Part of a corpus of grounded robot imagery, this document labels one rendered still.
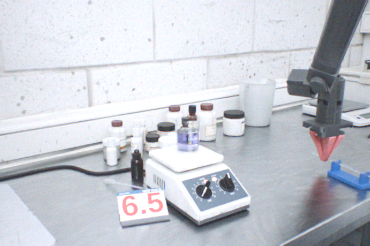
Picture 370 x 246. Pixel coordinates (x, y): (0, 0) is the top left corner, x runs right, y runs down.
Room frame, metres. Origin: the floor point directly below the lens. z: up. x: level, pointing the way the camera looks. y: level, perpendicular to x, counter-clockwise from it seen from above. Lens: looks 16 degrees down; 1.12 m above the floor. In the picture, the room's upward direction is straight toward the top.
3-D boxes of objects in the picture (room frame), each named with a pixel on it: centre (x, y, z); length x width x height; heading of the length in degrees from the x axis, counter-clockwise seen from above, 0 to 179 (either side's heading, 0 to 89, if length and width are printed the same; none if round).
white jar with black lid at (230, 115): (1.22, -0.16, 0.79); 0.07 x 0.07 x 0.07
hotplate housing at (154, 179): (0.77, -0.02, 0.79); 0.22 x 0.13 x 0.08; 34
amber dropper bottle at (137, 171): (0.87, 0.11, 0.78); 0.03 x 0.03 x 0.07
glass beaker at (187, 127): (0.81, 0.00, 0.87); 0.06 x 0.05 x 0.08; 113
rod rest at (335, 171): (0.85, -0.38, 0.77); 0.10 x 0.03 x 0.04; 27
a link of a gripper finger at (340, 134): (0.92, -0.33, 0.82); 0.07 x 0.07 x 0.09; 27
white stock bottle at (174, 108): (1.18, 0.03, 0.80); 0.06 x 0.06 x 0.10
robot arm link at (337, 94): (0.93, -0.34, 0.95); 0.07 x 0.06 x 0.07; 50
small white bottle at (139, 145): (1.00, 0.13, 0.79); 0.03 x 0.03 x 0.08
